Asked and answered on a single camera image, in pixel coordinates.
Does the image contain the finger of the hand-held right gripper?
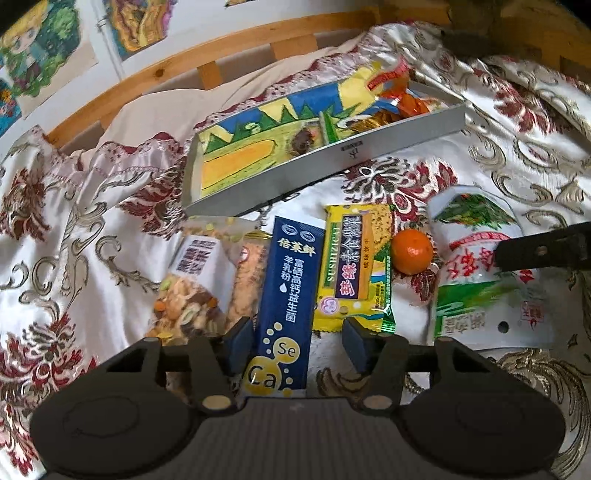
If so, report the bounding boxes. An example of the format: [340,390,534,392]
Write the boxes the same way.
[496,233,591,273]

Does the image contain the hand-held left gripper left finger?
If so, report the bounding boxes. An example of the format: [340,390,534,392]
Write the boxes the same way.
[104,317,254,413]

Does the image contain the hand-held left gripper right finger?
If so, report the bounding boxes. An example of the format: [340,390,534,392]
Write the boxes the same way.
[342,317,495,413]

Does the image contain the blue milk powder sachet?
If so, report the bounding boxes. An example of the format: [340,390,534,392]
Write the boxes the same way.
[242,215,326,400]

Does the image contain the mixed nut packet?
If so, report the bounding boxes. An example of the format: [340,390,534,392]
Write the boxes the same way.
[147,217,259,347]

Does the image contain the yellow cracker packet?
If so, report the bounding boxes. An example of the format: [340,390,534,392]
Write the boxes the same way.
[311,203,398,335]

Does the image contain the white green snack bag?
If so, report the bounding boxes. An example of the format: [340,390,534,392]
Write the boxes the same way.
[425,185,555,349]

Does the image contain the mandarin orange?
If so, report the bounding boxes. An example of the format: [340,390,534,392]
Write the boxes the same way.
[392,229,435,274]

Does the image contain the grey shallow box tray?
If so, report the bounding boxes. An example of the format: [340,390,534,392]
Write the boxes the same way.
[181,60,467,217]

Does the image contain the dark brown snack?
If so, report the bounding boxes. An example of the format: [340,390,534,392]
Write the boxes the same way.
[288,129,319,155]

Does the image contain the golden brown snack packet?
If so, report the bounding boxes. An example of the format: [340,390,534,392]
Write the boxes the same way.
[344,108,402,134]

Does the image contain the green stick packet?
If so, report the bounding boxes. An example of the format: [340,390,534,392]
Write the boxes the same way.
[318,111,342,146]

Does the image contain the orange snack packet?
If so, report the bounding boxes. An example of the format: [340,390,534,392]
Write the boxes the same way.
[367,58,437,121]

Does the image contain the green yellow drawing sheet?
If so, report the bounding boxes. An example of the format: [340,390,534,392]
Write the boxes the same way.
[198,60,398,197]

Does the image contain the floral satin blanket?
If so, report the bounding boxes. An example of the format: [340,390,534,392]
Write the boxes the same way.
[0,21,591,480]

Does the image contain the beige bed sheet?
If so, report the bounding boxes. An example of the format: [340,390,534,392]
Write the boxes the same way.
[60,69,278,153]

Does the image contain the red-haired girl drawing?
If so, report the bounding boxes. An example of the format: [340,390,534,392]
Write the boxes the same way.
[0,76,24,137]

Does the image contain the swirly sun drawing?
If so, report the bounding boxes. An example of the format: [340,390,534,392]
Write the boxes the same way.
[102,0,174,63]

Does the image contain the blond child drawing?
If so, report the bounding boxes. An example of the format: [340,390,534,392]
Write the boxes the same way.
[0,0,100,118]

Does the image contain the wooden bed frame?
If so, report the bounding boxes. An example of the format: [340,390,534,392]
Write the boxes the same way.
[46,0,591,148]

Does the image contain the white wall pipe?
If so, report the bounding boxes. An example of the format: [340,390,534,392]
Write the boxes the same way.
[90,0,125,81]

